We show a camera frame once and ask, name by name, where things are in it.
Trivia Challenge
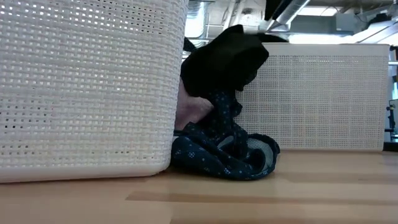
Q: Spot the pink garment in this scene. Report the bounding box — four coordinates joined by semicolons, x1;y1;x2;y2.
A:
174;77;215;131

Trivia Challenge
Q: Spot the navy dotted garment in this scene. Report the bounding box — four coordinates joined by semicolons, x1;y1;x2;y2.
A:
170;88;281;182

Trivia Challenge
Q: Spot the black garment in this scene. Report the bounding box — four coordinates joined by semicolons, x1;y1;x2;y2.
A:
179;24;270;98

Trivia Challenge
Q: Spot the white woven basket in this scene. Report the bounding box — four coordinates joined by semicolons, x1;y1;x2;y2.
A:
0;0;190;184

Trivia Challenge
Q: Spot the white perforated basket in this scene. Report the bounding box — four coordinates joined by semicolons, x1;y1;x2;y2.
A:
234;42;391;152

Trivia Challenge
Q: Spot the black equipment stand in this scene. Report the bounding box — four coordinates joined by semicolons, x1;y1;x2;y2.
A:
384;45;398;144

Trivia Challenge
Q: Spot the corrugated silver duct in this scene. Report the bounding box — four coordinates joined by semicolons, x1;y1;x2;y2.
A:
185;0;208;47

